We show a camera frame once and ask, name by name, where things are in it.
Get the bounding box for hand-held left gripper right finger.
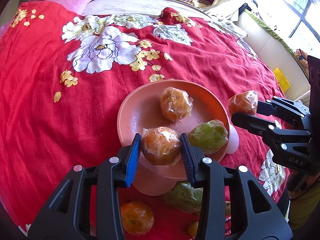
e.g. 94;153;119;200
180;132;293;240

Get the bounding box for person's olive clothing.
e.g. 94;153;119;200
287;172;320;230

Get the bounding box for beige bedsheet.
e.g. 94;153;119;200
80;0;213;22

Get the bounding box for small brown longan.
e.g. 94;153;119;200
187;221;200;237

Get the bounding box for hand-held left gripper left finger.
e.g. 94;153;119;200
27;133;143;240

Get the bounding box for pink plastic plate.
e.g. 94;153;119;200
117;79;240;197

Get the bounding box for plastic-wrapped orange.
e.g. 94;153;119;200
227;90;258;117
141;127;182;166
119;200;155;235
160;86;194;122

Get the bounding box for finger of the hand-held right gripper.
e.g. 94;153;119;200
256;96;312;131
231;112;312;145

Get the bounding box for patterned cushion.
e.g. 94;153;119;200
295;49;311;68

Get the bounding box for yellow plastic box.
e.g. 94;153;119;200
272;67;291;92

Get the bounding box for window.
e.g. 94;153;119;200
257;0;320;53

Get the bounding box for plastic-wrapped green citrus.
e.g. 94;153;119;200
187;119;229;155
164;181;203;214

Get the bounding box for green-trimmed mat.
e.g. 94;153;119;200
244;9;300;58

